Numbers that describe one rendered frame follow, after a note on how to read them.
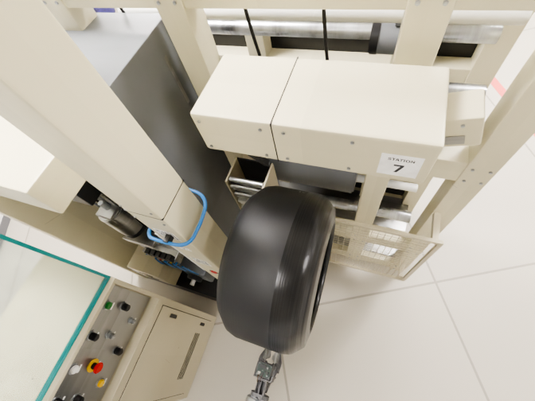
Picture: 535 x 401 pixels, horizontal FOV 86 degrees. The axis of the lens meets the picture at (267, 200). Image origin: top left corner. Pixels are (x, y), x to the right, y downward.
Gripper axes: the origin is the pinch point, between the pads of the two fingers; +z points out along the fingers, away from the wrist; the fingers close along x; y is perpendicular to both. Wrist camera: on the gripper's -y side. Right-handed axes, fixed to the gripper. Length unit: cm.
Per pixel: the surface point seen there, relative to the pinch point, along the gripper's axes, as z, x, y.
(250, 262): 17.1, 6.9, 45.7
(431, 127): 48, -31, 77
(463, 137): 57, -41, 66
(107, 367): -33, 69, -5
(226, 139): 44, 19, 68
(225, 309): 3.3, 12.6, 35.8
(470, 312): 59, -108, -102
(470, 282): 79, -107, -102
